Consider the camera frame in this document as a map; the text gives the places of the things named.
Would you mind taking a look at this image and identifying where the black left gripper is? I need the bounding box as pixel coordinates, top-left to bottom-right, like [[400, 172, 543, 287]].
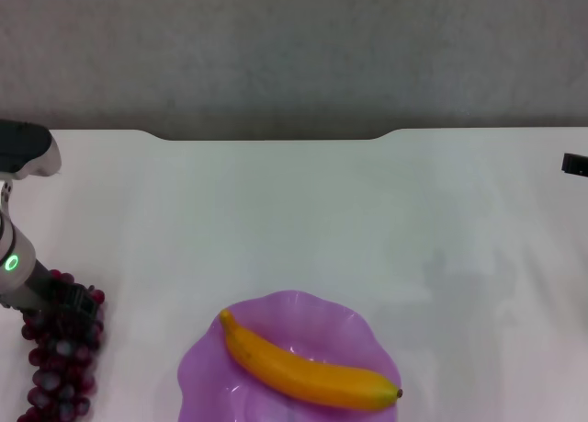
[[25, 268, 99, 318]]

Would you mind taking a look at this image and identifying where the dark red grape bunch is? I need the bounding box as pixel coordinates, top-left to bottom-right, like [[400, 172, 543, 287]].
[[17, 268, 107, 422]]

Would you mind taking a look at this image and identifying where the yellow banana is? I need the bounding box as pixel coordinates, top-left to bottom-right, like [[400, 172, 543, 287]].
[[219, 307, 405, 413]]

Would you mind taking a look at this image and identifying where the purple wavy plastic plate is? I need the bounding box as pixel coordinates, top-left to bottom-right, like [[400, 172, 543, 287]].
[[177, 290, 401, 422]]

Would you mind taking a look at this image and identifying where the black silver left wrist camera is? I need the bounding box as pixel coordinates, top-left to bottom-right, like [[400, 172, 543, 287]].
[[0, 118, 62, 182]]

